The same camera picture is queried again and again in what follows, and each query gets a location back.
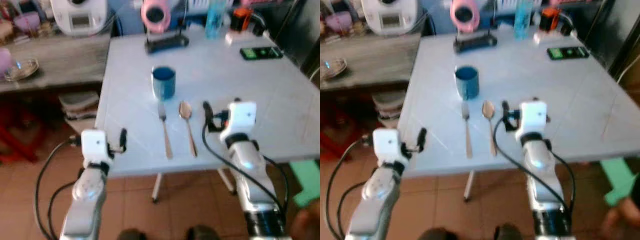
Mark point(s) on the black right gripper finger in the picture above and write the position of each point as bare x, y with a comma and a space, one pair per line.
207, 115
505, 114

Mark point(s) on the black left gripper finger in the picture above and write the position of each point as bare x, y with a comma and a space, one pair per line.
423, 138
123, 139

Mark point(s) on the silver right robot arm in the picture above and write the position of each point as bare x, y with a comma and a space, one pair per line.
255, 175
542, 175

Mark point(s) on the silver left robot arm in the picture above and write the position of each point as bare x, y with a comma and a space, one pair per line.
375, 200
87, 200

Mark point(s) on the metal spoon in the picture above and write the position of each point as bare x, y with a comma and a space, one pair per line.
188, 130
491, 130

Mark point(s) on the metal fork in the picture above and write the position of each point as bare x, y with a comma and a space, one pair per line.
467, 132
165, 132

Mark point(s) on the stack of plates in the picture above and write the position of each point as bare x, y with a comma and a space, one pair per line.
391, 102
79, 105

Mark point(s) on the blue cup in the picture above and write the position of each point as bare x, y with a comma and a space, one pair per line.
467, 85
163, 85

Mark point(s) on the white table leg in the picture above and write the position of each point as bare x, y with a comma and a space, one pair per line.
469, 186
156, 187
227, 181

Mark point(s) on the red plastic stool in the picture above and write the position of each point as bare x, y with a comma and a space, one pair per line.
15, 135
332, 135

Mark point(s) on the black device with green lights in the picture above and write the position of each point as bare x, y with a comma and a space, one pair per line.
567, 52
261, 52

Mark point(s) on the small white box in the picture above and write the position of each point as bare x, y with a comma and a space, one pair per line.
545, 38
237, 38

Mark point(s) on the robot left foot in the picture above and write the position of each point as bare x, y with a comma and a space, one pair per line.
436, 235
132, 235

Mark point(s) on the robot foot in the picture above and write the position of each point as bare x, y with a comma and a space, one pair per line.
436, 235
507, 233
202, 233
132, 235

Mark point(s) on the grey wooden side table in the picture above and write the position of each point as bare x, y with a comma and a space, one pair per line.
375, 62
65, 62

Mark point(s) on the blue transparent bottle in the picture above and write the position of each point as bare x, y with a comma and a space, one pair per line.
215, 20
523, 20

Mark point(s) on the orange and black device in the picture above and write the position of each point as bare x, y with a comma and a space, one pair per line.
242, 20
550, 19

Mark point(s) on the green plastic stool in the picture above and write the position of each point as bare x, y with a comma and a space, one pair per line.
620, 180
306, 182

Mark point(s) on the pink round fan black base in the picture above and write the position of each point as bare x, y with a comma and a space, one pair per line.
465, 15
156, 15

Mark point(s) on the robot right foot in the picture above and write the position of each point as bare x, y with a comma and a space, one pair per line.
507, 233
202, 233

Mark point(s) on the glass bowl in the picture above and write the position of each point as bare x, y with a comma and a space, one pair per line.
21, 70
334, 67

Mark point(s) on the dark cabinet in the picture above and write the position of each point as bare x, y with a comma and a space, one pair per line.
300, 30
615, 30

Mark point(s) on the white kitchen appliance with display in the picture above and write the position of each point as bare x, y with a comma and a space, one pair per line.
80, 15
390, 15

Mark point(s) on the pink plastic container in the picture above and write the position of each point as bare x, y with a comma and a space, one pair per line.
338, 21
26, 22

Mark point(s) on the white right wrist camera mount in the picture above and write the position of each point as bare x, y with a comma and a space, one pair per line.
241, 117
532, 117

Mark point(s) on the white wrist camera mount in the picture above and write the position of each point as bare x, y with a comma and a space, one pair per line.
95, 145
387, 144
241, 117
532, 117

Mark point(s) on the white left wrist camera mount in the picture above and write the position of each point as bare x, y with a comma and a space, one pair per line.
387, 144
95, 145

